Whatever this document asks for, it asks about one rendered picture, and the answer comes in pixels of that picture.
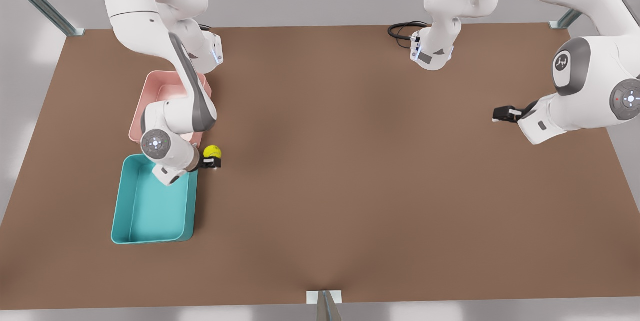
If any pink rectangular tray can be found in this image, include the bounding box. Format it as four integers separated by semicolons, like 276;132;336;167
128;70;213;149

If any teal rectangular tray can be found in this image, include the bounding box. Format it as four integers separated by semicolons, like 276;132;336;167
111;154;199;245

